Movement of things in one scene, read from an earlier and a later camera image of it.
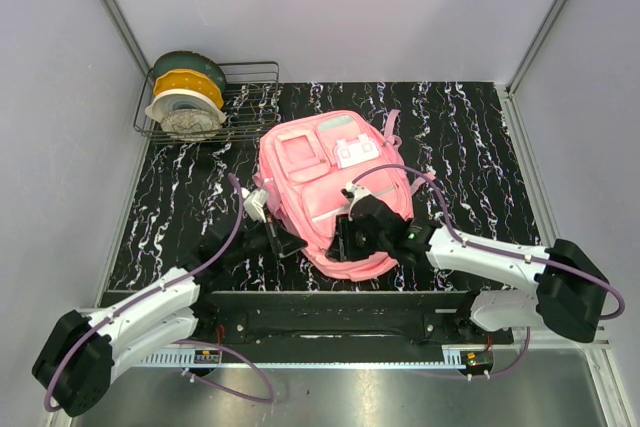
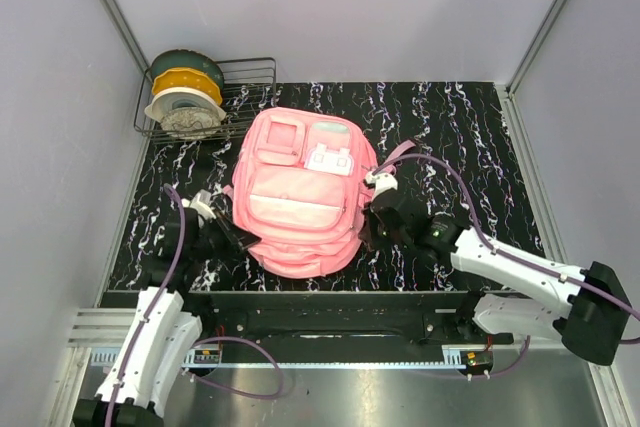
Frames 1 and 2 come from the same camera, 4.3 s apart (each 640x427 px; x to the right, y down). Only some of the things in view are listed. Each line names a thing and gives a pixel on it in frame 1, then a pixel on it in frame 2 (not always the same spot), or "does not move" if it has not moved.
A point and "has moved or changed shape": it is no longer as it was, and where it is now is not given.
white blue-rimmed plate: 183,98 does not move
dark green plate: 192,60 does not move
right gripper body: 355,244 → 379,236
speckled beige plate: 191,124 does not move
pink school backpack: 306,165 has moved or changed shape
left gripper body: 259,241 → 215,241
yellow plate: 191,80 does not move
